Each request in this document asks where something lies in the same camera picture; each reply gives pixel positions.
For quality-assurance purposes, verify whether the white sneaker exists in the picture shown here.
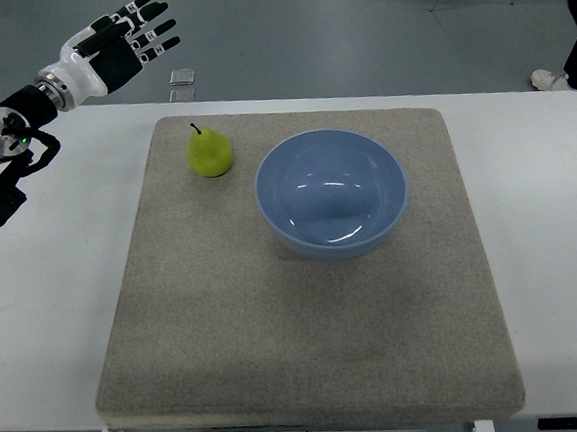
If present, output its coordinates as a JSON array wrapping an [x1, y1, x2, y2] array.
[[531, 69, 572, 92]]

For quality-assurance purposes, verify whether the silver floor plate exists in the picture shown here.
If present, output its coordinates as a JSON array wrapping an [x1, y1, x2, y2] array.
[[168, 87, 196, 103], [169, 68, 196, 86]]

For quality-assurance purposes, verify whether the grey felt mat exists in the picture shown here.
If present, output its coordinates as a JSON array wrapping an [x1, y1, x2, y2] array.
[[95, 108, 526, 430]]

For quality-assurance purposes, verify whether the silver floor plate lower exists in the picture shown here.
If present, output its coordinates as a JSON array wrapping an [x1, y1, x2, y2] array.
[[168, 87, 196, 103]]

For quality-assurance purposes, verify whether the green pear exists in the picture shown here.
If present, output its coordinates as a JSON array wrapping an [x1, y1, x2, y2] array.
[[185, 123, 234, 178]]

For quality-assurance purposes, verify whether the blue bowl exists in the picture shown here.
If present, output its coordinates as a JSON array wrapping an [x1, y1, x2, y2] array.
[[254, 128, 410, 261]]

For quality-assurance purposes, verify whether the silver floor plate upper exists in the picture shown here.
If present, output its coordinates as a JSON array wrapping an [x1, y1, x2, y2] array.
[[169, 68, 196, 86]]

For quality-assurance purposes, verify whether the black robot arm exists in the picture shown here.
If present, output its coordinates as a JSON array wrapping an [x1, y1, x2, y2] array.
[[0, 0, 180, 227]]

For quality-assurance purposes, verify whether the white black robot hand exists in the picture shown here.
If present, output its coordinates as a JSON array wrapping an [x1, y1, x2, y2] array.
[[37, 0, 181, 111]]

